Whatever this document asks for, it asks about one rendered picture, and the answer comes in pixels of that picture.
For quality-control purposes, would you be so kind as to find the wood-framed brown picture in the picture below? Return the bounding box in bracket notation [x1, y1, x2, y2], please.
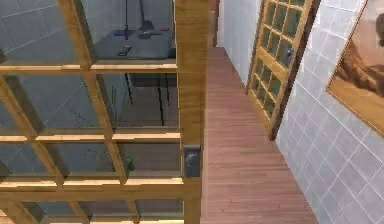
[325, 0, 384, 138]

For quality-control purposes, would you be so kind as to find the blue flat object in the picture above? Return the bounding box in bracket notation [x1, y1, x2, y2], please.
[112, 29, 137, 37]

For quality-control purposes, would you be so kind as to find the wooden glass-paned room door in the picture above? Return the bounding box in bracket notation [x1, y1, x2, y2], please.
[245, 0, 322, 142]
[0, 0, 210, 224]

